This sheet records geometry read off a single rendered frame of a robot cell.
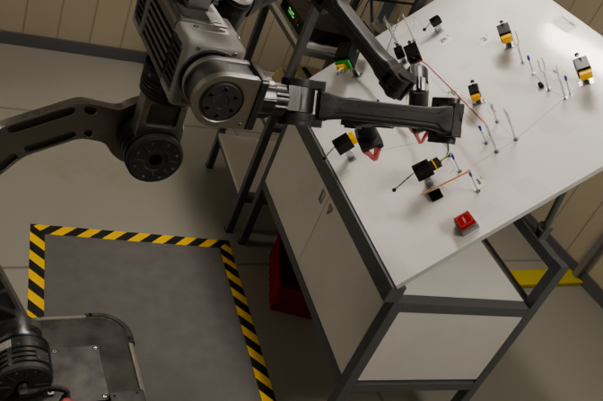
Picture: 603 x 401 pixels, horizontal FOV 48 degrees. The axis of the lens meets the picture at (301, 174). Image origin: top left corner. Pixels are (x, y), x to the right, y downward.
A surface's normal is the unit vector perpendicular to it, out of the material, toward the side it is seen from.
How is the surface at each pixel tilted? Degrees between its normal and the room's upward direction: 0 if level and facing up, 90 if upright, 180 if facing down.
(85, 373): 0
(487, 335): 90
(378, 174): 49
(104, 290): 0
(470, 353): 90
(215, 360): 0
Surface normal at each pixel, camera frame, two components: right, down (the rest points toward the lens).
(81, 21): 0.38, 0.61
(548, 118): -0.44, -0.61
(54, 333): 0.35, -0.79
